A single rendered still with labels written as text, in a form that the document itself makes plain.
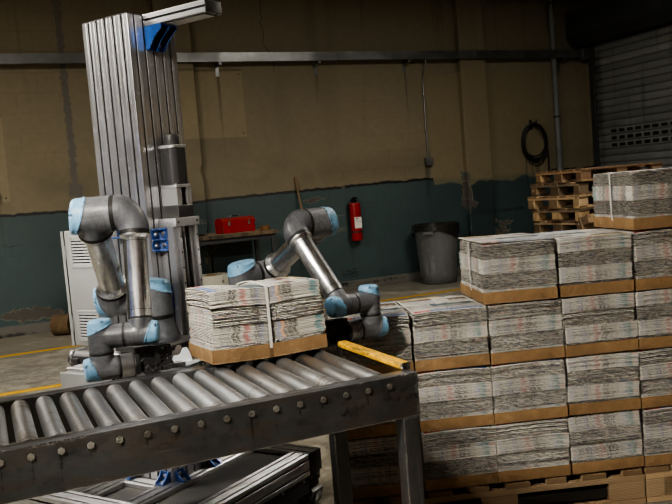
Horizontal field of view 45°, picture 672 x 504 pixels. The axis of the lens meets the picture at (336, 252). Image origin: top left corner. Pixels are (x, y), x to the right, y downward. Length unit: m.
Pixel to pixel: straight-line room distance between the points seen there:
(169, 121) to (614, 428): 2.10
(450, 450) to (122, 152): 1.69
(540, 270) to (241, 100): 7.05
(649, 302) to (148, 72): 2.11
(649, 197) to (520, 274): 0.57
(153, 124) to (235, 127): 6.55
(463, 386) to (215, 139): 6.94
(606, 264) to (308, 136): 7.17
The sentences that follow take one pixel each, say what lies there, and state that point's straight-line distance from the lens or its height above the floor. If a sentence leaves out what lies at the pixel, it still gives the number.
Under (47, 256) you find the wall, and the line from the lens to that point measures 9.29.
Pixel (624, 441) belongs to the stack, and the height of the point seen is 0.25.
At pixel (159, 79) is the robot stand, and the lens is 3.27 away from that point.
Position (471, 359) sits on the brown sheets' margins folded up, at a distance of 3.10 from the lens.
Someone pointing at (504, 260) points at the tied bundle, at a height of 1.00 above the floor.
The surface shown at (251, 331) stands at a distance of 2.52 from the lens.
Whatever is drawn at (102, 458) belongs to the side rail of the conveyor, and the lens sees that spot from 2.01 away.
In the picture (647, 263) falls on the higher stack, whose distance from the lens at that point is 3.29.
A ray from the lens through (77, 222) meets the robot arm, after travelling 2.65.
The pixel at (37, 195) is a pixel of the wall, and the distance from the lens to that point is 9.28.
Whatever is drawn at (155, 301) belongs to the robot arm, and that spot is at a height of 0.97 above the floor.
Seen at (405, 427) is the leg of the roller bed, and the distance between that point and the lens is 2.26.
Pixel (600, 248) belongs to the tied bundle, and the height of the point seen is 1.01.
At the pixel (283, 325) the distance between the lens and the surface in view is 2.56.
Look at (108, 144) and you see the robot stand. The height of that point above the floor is 1.56.
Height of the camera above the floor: 1.32
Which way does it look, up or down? 5 degrees down
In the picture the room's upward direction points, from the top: 5 degrees counter-clockwise
